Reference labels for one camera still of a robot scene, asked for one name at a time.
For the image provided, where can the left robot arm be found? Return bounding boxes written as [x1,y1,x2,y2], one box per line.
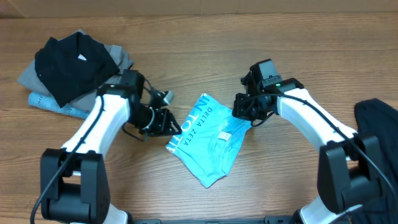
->
[30,70,182,224]

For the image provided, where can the grey folded garment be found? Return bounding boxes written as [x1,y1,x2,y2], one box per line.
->
[17,30,134,113]

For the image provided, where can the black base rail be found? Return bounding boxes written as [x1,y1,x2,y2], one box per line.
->
[128,215,299,224]

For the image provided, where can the light blue folded jeans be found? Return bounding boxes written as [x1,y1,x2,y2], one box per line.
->
[28,92,89,119]

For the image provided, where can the black garment at right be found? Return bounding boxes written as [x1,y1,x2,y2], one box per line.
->
[351,98,398,224]

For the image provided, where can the light blue printed t-shirt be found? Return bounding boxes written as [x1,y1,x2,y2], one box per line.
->
[165,93,251,188]

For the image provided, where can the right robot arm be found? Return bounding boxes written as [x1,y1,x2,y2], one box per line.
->
[233,59,397,223]

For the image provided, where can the black folded shirt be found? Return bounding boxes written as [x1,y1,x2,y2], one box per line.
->
[35,32,119,108]

